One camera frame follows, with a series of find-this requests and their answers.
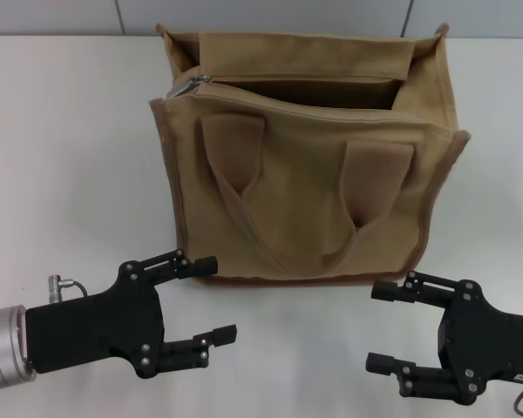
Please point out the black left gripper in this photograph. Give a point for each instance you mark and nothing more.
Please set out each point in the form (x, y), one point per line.
(96, 331)

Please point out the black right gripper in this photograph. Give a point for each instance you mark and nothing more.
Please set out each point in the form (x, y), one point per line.
(484, 339)

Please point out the khaki canvas food bag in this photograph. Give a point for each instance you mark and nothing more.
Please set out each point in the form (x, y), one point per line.
(296, 196)

